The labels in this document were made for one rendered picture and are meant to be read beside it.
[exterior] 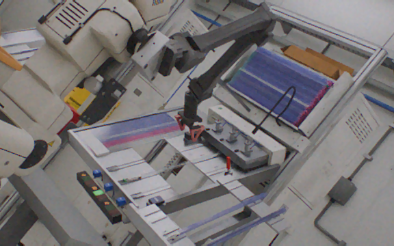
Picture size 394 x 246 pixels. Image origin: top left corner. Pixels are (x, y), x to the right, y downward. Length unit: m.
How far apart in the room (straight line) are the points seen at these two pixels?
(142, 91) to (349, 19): 1.97
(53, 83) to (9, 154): 0.34
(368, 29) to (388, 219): 1.61
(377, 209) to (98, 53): 2.60
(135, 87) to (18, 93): 2.00
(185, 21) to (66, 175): 1.30
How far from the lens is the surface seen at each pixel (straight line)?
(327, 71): 2.93
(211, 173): 2.27
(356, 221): 3.79
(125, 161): 2.32
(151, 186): 2.17
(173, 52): 1.49
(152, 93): 3.64
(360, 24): 4.62
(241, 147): 2.37
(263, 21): 1.80
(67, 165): 3.59
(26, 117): 1.57
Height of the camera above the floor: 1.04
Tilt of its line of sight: 2 degrees up
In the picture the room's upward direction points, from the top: 39 degrees clockwise
